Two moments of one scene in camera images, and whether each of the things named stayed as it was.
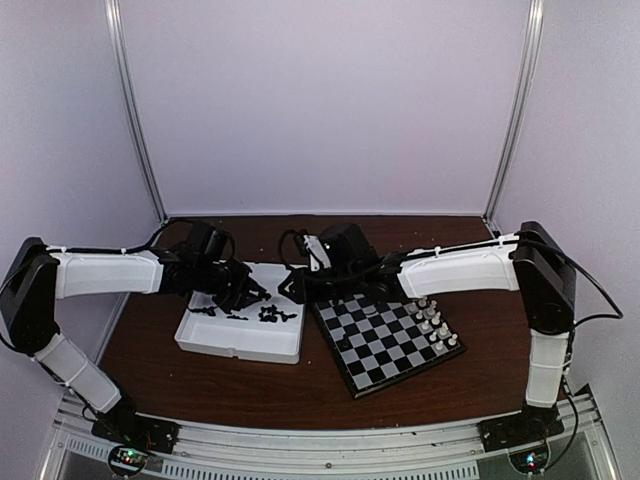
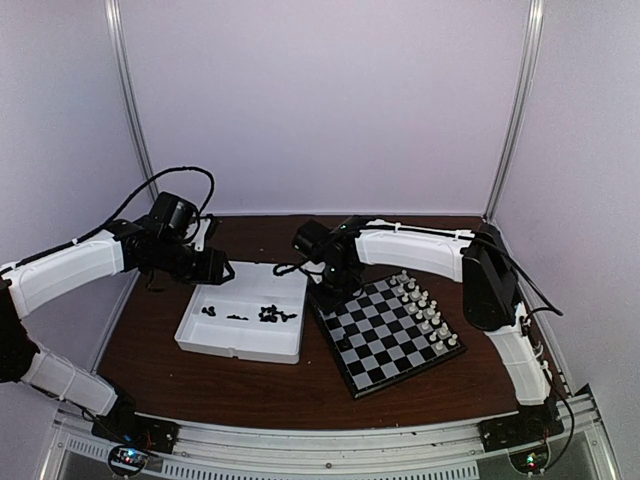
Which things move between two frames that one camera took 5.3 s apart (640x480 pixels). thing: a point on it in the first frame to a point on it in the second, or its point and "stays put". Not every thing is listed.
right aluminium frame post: (536, 11) stays put
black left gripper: (244, 283) to (210, 270)
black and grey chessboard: (378, 339) stays put
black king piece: (345, 343) stays put
